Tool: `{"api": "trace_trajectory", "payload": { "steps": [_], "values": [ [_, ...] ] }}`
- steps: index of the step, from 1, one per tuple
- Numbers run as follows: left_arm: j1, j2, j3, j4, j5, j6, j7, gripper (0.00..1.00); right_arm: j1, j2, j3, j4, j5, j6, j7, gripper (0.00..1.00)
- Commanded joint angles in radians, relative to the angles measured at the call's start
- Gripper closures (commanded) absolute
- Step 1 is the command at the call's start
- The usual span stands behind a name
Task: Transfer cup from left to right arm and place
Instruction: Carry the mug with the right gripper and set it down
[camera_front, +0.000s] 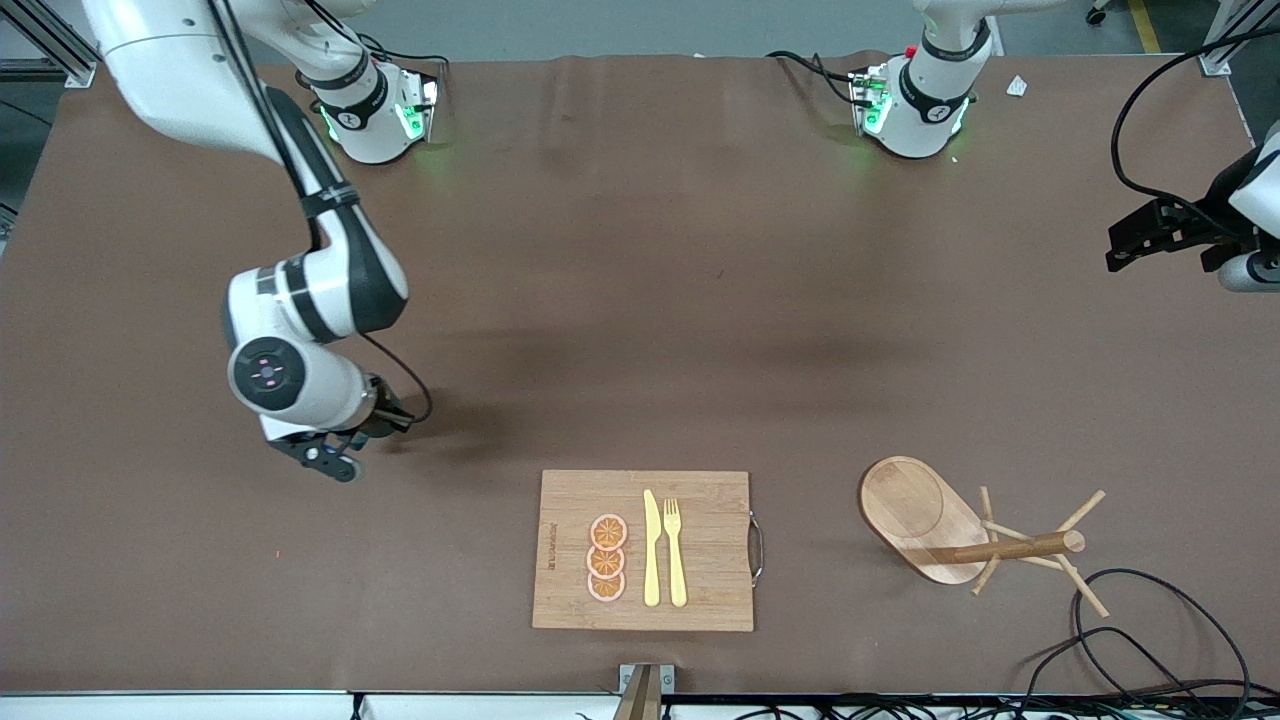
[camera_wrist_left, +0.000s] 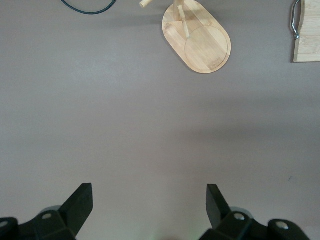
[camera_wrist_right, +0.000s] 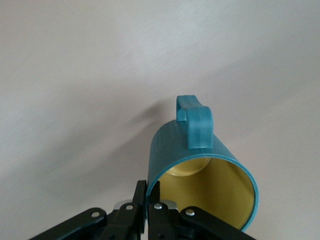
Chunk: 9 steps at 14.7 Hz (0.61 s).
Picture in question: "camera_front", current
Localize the yellow plastic knife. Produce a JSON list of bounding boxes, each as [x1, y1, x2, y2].
[[642, 489, 662, 608]]

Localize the yellow plastic fork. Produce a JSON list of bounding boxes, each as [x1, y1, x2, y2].
[[663, 498, 689, 609]]

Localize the bamboo cutting board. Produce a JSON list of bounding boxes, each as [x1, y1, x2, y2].
[[531, 469, 756, 633]]

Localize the wooden mug tree stand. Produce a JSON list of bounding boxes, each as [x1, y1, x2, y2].
[[857, 455, 1110, 619]]

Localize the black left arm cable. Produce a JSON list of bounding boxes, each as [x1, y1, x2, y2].
[[1112, 28, 1280, 208]]

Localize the aluminium frame profile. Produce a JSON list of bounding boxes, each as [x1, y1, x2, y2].
[[1197, 0, 1280, 77], [0, 0, 111, 89]]

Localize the black base power cable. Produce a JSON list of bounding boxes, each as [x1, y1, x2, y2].
[[765, 48, 867, 106], [300, 0, 448, 101]]

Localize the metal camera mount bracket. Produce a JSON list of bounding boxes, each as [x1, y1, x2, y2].
[[612, 663, 677, 720]]

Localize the black looped cable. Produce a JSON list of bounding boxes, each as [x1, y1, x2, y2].
[[1018, 568, 1253, 720]]

